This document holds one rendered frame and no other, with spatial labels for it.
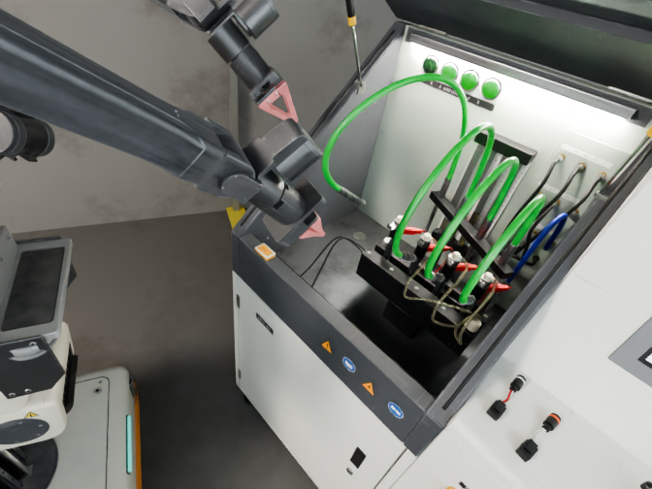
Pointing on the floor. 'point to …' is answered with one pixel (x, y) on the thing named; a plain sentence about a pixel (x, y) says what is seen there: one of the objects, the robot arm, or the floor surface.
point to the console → (576, 349)
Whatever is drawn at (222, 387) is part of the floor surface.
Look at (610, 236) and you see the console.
